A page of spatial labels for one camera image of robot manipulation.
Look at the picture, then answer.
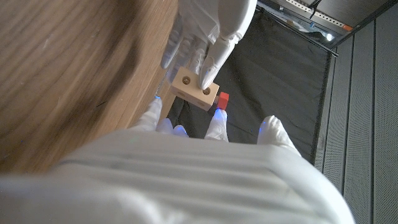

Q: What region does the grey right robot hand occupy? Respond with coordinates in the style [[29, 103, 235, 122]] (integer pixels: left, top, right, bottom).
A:
[[0, 95, 357, 224]]

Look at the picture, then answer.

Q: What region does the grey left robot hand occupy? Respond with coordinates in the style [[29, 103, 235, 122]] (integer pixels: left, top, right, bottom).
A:
[[160, 0, 258, 91]]

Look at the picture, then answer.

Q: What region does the wooden block with holes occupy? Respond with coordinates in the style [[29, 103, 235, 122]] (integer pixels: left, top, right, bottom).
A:
[[170, 66, 220, 112]]

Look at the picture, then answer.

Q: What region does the red-headed wooden screw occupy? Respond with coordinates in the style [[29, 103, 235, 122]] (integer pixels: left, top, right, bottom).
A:
[[213, 91, 230, 111]]

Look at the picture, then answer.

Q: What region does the black backdrop curtain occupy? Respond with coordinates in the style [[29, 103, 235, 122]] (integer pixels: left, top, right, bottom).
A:
[[166, 7, 332, 164]]

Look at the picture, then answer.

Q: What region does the black backdrop stand pole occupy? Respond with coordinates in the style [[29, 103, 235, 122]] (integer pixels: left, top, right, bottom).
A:
[[256, 2, 340, 58]]

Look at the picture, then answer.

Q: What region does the grey perforated panel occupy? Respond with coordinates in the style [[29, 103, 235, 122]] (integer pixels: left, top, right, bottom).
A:
[[313, 6, 398, 224]]

